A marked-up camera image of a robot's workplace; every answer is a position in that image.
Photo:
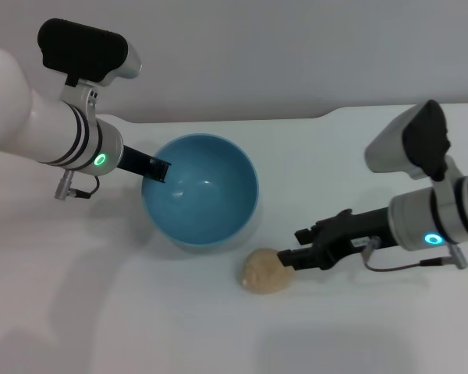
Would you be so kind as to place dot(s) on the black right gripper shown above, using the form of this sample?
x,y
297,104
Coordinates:
x,y
351,233

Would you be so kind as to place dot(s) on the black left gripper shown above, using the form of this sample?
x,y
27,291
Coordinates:
x,y
134,161

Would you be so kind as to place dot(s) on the beige egg yolk pastry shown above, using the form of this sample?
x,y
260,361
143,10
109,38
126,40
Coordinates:
x,y
263,274

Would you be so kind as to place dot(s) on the blue bowl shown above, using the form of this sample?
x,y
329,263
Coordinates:
x,y
206,206

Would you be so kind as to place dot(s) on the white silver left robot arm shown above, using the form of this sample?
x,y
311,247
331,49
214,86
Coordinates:
x,y
43,124

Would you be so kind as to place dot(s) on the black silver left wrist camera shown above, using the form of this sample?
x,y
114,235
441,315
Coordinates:
x,y
82,50

